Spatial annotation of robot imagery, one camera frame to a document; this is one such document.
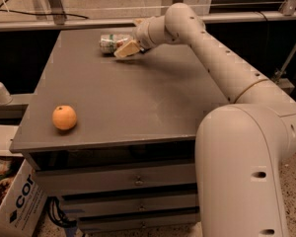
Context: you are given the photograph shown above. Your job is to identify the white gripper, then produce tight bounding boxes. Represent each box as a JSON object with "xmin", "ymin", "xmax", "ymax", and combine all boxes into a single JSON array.
[{"xmin": 114, "ymin": 18, "xmax": 156, "ymax": 58}]

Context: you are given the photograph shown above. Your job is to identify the silver 7up soda can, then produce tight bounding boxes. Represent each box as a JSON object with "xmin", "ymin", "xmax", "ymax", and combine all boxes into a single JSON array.
[{"xmin": 99, "ymin": 34, "xmax": 132, "ymax": 54}]

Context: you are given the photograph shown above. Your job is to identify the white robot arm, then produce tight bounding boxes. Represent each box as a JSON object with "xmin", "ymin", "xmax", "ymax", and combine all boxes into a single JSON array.
[{"xmin": 114, "ymin": 3, "xmax": 296, "ymax": 237}]

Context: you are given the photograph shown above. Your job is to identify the grey drawer cabinet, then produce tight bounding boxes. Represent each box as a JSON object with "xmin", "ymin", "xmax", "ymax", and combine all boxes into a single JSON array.
[{"xmin": 11, "ymin": 30, "xmax": 227, "ymax": 233}]

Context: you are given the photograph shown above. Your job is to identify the orange fruit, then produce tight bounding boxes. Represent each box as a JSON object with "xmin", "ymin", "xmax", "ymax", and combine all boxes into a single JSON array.
[{"xmin": 52, "ymin": 106, "xmax": 77, "ymax": 130}]

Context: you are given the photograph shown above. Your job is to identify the white cardboard box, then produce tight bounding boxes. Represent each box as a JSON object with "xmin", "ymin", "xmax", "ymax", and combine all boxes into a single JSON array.
[{"xmin": 0, "ymin": 124, "xmax": 46, "ymax": 237}]

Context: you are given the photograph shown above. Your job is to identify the metal frame rail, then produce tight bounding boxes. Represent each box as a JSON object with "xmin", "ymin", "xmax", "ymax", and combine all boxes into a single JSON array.
[{"xmin": 0, "ymin": 11, "xmax": 296, "ymax": 32}]

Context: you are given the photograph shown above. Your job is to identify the black cable bundle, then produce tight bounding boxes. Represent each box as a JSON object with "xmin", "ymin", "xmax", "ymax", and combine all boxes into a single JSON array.
[{"xmin": 46, "ymin": 197, "xmax": 77, "ymax": 229}]

